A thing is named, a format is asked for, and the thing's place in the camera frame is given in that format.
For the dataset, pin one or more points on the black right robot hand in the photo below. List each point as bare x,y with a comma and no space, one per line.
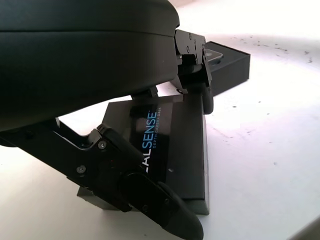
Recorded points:
75,62

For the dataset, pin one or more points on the black RealSense box lid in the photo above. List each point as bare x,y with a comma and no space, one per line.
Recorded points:
182,150

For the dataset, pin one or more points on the black camera box with foam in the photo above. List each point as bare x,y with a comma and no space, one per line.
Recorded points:
232,70

